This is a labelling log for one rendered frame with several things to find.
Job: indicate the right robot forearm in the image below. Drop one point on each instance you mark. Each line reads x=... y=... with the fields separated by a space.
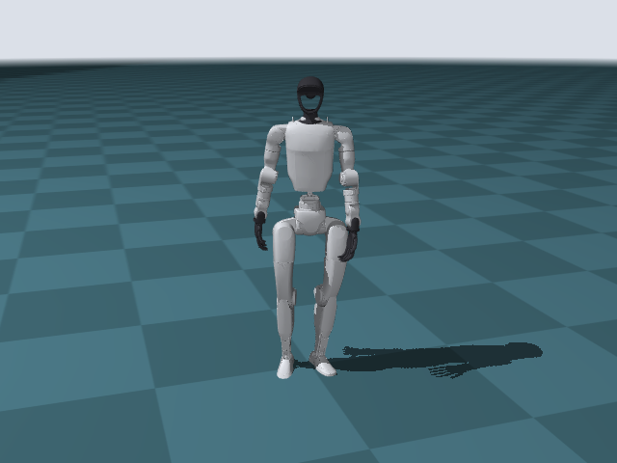
x=263 y=196

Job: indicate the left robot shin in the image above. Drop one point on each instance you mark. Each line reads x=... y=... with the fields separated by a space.
x=324 y=318

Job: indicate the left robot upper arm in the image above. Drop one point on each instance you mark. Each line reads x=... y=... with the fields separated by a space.
x=348 y=176

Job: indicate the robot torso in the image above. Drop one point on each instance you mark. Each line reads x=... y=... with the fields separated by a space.
x=310 y=156

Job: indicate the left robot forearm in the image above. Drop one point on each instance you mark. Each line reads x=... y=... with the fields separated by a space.
x=352 y=208

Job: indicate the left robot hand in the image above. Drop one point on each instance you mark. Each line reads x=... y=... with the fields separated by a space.
x=352 y=240

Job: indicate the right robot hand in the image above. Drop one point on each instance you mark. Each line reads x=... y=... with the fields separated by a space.
x=260 y=219

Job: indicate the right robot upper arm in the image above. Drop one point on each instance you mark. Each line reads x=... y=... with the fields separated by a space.
x=272 y=153

